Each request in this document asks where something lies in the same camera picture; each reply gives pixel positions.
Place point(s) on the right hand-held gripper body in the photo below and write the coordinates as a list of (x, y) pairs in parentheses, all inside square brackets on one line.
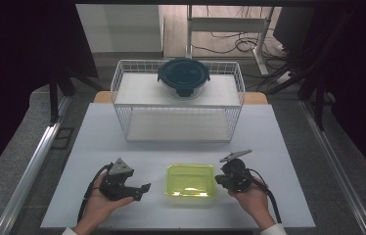
[(236, 176)]

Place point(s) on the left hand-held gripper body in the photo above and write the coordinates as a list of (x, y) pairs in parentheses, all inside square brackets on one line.
[(114, 182)]

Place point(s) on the yellow-green rectangular container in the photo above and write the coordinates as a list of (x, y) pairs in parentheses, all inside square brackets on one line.
[(191, 181)]

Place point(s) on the round container with dark lid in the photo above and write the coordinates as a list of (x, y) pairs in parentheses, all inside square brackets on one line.
[(183, 75)]

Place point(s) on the person's left hand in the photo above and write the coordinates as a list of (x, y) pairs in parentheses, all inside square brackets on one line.
[(98, 209)]

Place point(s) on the person's right hand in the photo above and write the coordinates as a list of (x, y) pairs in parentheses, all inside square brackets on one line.
[(256, 202)]

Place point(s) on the light wooden table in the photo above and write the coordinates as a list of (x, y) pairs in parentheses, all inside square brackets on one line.
[(256, 98)]

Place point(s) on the black metal stand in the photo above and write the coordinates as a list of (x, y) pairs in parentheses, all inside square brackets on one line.
[(54, 98), (318, 104)]

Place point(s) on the white power strip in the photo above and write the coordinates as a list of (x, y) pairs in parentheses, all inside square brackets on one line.
[(283, 77)]

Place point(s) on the white cabinet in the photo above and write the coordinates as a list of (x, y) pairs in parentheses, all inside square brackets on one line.
[(119, 29)]

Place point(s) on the dark curtain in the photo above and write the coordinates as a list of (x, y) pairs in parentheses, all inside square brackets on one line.
[(14, 65), (360, 81)]

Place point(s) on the aluminium rail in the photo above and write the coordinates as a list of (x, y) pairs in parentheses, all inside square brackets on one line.
[(29, 173), (337, 166)]

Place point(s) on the white desk frame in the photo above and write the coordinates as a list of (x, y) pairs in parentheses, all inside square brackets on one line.
[(226, 24)]

